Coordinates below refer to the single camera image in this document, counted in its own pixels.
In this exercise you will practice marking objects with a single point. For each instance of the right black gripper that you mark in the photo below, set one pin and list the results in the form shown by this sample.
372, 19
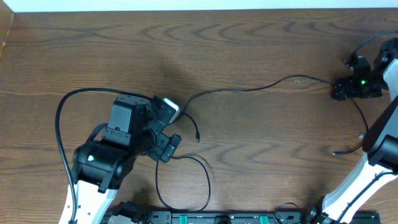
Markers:
353, 90

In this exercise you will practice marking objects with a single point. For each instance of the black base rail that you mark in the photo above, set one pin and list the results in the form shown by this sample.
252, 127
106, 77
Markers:
129, 213

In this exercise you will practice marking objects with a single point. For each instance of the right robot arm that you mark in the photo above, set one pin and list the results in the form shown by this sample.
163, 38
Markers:
378, 163

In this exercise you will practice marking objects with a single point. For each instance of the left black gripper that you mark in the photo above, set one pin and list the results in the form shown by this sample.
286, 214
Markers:
165, 145

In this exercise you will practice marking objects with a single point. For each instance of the cardboard panel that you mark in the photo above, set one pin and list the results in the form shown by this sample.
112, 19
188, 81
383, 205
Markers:
6, 19

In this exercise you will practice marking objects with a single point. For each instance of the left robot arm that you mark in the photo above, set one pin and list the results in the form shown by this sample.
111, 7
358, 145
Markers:
135, 128

